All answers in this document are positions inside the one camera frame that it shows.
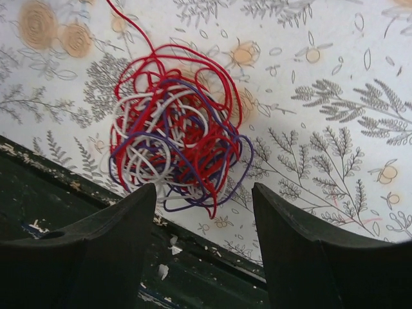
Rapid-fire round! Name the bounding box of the floral table mat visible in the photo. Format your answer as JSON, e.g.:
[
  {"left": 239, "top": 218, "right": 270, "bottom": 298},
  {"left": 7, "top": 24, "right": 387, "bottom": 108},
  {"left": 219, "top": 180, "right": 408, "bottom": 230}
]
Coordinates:
[{"left": 1, "top": 1, "right": 411, "bottom": 264}]

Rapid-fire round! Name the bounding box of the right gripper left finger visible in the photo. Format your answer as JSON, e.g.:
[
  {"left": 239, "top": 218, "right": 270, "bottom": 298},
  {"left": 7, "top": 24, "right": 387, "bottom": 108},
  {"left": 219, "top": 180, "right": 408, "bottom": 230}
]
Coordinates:
[{"left": 1, "top": 183, "right": 156, "bottom": 308}]

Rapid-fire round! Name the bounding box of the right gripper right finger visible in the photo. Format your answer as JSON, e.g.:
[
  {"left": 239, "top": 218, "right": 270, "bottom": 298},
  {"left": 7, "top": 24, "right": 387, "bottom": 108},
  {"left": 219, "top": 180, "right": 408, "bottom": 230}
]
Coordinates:
[{"left": 252, "top": 183, "right": 411, "bottom": 308}]

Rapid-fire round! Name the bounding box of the white cable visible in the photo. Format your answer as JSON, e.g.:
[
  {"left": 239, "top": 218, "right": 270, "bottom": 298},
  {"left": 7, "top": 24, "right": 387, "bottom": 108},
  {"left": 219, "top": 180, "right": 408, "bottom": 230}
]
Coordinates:
[{"left": 98, "top": 84, "right": 223, "bottom": 207}]

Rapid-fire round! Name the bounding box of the purple cable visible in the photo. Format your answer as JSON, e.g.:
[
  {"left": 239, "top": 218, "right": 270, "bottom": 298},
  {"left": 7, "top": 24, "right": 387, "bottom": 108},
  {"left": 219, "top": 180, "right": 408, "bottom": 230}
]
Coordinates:
[{"left": 108, "top": 79, "right": 255, "bottom": 213}]

